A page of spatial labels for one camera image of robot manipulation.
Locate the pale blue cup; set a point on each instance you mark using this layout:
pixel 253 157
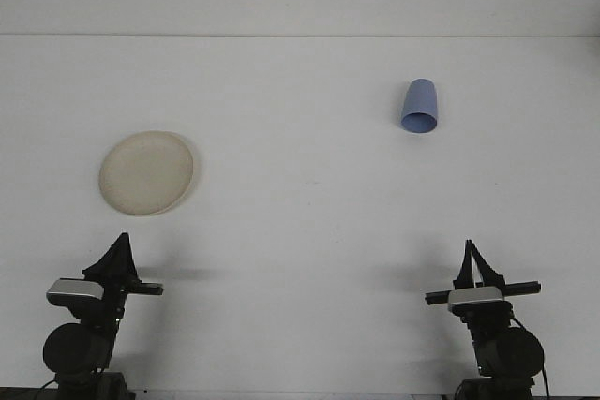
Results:
pixel 419 100

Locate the pale round plate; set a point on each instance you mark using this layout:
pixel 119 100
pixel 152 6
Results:
pixel 140 175

